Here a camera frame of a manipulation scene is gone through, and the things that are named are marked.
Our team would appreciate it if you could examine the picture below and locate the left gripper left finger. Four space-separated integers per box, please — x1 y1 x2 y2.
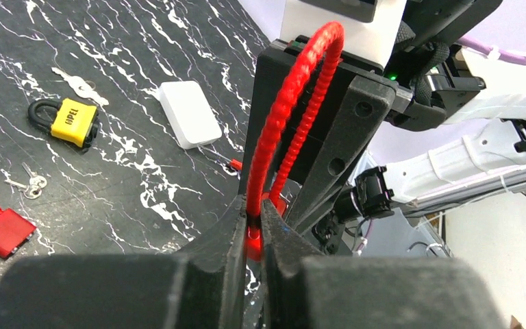
0 195 247 328

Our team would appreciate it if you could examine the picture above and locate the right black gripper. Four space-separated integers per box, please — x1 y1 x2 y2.
238 38 413 233

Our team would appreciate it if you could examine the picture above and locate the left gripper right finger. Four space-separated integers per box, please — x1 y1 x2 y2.
260 200 505 328

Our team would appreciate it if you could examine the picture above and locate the red cable tie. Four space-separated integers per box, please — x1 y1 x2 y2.
244 21 347 263
0 207 37 260

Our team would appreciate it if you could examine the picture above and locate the yellow padlock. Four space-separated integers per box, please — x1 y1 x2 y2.
27 98 99 149

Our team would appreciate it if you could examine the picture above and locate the blue red screwdriver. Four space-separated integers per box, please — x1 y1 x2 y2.
199 146 242 171

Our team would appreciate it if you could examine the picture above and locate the white rectangular box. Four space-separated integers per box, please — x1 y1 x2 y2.
156 81 223 149

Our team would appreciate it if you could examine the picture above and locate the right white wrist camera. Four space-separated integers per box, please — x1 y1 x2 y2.
279 0 407 68

